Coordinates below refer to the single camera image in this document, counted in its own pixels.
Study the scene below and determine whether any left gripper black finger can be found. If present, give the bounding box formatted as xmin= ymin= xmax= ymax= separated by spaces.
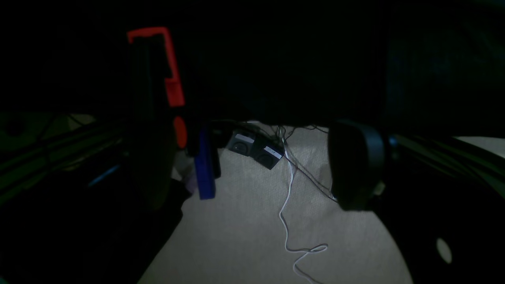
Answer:
xmin=328 ymin=120 xmax=397 ymax=211

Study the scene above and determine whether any black table cloth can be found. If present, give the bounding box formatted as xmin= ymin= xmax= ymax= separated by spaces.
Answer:
xmin=1 ymin=0 xmax=505 ymax=137

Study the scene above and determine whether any black power adapter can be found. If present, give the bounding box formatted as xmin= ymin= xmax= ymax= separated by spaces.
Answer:
xmin=226 ymin=129 xmax=284 ymax=170

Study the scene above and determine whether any orange black clamp right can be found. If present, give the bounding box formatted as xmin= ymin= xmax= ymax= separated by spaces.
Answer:
xmin=127 ymin=26 xmax=188 ymax=149

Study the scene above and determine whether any white cable on floor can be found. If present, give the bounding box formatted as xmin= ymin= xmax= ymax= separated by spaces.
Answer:
xmin=278 ymin=146 xmax=329 ymax=284

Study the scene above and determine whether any blue clamp handle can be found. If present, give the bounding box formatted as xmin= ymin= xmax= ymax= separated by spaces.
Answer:
xmin=194 ymin=126 xmax=216 ymax=200

